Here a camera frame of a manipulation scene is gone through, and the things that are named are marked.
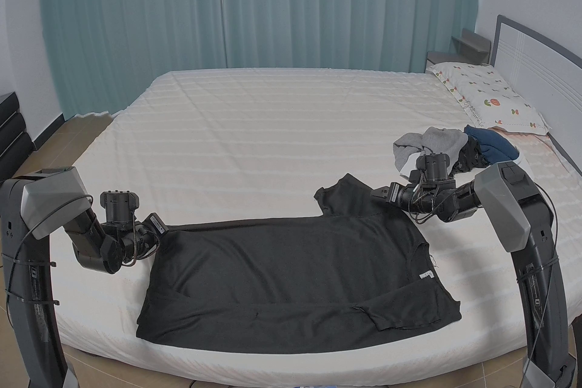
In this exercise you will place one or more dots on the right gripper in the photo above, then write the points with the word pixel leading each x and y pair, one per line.
pixel 399 196

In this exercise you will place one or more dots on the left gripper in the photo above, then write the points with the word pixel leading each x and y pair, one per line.
pixel 148 240

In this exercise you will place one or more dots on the black T-shirt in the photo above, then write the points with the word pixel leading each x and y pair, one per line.
pixel 291 268

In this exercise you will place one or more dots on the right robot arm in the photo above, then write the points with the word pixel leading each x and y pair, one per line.
pixel 541 286

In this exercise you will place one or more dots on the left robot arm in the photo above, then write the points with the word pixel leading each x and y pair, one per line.
pixel 27 286

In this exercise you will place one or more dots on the pile of clothes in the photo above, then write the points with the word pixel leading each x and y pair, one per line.
pixel 443 143

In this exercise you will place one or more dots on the bed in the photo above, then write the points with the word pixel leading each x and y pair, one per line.
pixel 273 140

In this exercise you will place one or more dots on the white printed pillow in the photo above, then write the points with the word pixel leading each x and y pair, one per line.
pixel 491 97

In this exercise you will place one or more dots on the grey bedside table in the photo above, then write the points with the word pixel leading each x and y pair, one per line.
pixel 473 41

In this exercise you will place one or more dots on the black chest of drawers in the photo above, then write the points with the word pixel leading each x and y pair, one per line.
pixel 11 131

